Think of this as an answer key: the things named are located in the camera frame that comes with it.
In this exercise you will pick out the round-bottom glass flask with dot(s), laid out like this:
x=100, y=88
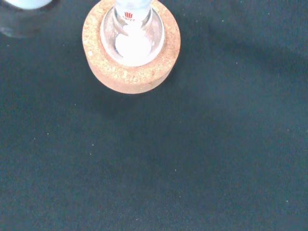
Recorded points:
x=132, y=45

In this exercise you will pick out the black bench cloth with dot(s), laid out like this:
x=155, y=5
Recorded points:
x=168, y=156

